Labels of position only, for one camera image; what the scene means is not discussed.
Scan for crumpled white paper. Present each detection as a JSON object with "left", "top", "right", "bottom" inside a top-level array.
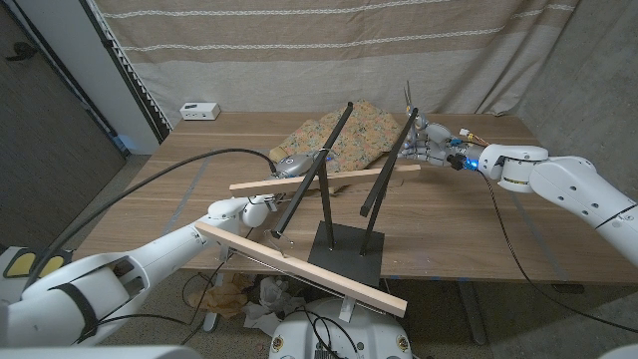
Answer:
[{"left": 242, "top": 276, "right": 306, "bottom": 338}]

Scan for floral fabric piece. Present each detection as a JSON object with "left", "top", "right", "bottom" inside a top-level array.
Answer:
[{"left": 268, "top": 99, "right": 404, "bottom": 176}]

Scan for upper wooden slat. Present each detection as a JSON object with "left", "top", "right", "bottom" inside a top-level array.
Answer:
[{"left": 228, "top": 164, "right": 423, "bottom": 198}]

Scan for white power strip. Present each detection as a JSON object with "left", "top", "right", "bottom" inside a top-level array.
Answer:
[{"left": 179, "top": 102, "right": 221, "bottom": 122}]

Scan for black door handle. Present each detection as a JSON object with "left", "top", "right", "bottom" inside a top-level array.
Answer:
[{"left": 4, "top": 42, "right": 39, "bottom": 62}]

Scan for white table leg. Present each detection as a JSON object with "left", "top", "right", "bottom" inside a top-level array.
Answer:
[{"left": 202, "top": 271, "right": 226, "bottom": 334}]

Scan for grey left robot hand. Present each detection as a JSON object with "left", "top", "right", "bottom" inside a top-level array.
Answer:
[{"left": 271, "top": 151, "right": 331, "bottom": 180}]

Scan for wooden slat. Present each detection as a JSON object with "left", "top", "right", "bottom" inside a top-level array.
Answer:
[
  {"left": 228, "top": 164, "right": 423, "bottom": 198},
  {"left": 193, "top": 218, "right": 408, "bottom": 320}
]

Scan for beige striped curtain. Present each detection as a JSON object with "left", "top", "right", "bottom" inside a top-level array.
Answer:
[{"left": 94, "top": 0, "right": 582, "bottom": 119}]

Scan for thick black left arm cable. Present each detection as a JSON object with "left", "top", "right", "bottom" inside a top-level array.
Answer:
[{"left": 24, "top": 148, "right": 279, "bottom": 290}]

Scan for black metal hanger rack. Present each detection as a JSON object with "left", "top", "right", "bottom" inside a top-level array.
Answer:
[{"left": 270, "top": 102, "right": 420, "bottom": 288}]

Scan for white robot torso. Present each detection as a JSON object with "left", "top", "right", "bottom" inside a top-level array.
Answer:
[{"left": 0, "top": 345, "right": 200, "bottom": 359}]

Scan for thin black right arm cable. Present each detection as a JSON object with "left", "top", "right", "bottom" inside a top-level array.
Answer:
[{"left": 480, "top": 171, "right": 638, "bottom": 334}]

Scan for grey table leg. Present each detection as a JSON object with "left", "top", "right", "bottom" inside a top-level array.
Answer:
[{"left": 457, "top": 281, "right": 488, "bottom": 346}]

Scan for grey yellow handled scissors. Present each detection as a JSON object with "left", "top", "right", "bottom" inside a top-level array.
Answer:
[{"left": 402, "top": 81, "right": 416, "bottom": 119}]

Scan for crumpled brown paper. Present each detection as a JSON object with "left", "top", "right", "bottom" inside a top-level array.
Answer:
[{"left": 187, "top": 273, "right": 255, "bottom": 320}]

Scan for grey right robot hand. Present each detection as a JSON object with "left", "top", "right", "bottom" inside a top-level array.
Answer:
[{"left": 397, "top": 112, "right": 480, "bottom": 171}]

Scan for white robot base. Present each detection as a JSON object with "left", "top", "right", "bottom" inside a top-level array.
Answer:
[{"left": 268, "top": 297, "right": 414, "bottom": 359}]

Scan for lower wooden slat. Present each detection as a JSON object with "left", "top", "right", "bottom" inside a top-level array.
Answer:
[{"left": 193, "top": 218, "right": 408, "bottom": 320}]

